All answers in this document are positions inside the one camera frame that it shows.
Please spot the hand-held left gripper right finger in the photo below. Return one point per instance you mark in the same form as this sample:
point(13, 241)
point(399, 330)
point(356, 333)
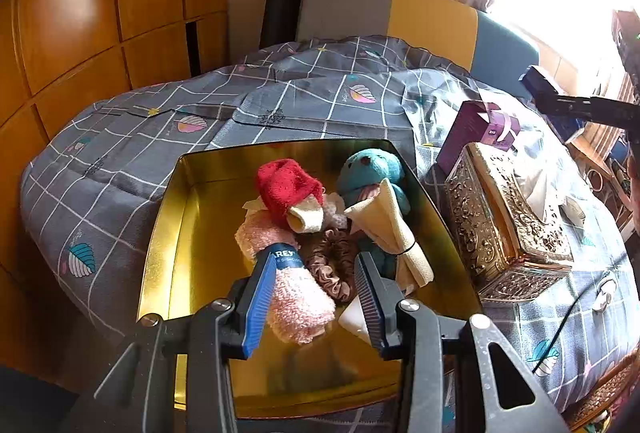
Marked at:
point(372, 303)

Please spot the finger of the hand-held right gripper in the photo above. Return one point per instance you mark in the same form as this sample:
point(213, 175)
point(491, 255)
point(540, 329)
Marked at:
point(575, 103)

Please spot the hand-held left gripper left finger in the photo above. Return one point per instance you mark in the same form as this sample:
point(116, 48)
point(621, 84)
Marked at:
point(260, 303)

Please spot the white paper packet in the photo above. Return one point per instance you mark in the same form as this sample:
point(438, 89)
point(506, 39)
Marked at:
point(352, 318)

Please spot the pink fuzzy socks roll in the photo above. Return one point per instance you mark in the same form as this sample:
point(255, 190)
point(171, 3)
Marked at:
point(300, 308)

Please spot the pink satin scrunchie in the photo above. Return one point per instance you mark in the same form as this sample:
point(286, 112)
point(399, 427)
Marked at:
point(325, 280)

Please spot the cream cloth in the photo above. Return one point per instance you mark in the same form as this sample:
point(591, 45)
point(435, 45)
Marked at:
point(395, 223)

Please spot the gold tin box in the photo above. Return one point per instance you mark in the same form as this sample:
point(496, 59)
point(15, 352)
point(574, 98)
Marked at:
point(200, 238)

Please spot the red fuzzy sock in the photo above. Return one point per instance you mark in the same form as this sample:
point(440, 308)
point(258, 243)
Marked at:
point(285, 185)

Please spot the teal teddy bear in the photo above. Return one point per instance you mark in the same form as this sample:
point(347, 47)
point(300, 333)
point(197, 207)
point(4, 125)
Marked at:
point(370, 165)

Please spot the white tissue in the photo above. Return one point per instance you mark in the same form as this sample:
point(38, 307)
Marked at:
point(540, 183)

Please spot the purple cardboard box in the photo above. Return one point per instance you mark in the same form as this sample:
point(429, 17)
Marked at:
point(467, 133)

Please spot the ornate metal tissue box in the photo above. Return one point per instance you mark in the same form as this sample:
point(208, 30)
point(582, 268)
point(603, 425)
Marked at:
point(500, 243)

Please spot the yellow and blue headboard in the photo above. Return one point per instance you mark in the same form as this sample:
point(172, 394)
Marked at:
point(425, 23)

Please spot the grey checked quilt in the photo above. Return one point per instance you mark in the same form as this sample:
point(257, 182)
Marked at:
point(125, 138)

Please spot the wicker basket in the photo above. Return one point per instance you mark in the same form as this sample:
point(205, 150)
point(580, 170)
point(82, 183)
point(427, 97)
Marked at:
point(602, 393)

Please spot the wooden wardrobe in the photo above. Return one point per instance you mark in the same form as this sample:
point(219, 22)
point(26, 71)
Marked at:
point(100, 13)

